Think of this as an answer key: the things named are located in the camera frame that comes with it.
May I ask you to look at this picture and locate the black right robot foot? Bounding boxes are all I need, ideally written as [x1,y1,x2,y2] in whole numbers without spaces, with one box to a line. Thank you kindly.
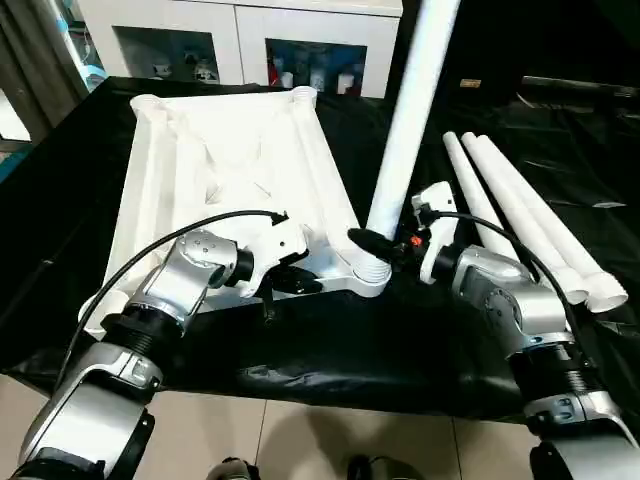
[344,454,427,480]

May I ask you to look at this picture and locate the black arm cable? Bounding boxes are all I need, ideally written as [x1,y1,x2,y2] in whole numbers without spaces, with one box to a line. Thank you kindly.
[53,208,293,403]
[418,205,586,346]

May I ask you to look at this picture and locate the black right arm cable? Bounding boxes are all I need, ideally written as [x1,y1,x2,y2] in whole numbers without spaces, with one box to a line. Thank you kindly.
[418,205,586,346]

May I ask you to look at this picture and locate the white glass door cabinet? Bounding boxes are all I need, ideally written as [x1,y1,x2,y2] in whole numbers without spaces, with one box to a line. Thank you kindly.
[74,0,404,99]

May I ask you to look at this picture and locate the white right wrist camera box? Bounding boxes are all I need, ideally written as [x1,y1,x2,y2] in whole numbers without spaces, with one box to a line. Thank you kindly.
[411,181,460,288]

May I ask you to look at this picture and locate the grey curtain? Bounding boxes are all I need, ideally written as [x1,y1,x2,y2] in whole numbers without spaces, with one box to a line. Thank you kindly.
[0,0,83,136]

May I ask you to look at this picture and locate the light blue background object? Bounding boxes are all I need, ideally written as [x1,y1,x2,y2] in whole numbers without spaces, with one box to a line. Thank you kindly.
[54,8,108,83]

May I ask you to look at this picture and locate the black left robot foot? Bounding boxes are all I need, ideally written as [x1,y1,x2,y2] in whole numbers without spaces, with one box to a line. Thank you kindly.
[204,457,264,480]

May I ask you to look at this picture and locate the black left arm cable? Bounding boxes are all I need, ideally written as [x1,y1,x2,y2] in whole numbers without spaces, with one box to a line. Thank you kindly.
[53,208,293,403]

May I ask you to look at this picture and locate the white plastic table top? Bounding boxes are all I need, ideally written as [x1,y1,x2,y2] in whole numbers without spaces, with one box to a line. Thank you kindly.
[77,86,394,337]

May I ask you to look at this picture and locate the black table mat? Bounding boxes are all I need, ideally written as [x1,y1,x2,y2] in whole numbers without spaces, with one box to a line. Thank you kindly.
[0,75,640,418]

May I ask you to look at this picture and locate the white plastic table leg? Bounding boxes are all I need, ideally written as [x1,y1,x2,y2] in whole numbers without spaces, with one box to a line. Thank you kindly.
[442,131,523,259]
[460,133,591,307]
[354,0,462,288]
[477,136,630,314]

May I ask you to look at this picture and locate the black robot foot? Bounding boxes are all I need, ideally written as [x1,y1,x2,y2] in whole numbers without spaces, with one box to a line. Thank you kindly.
[204,457,264,480]
[344,454,427,480]

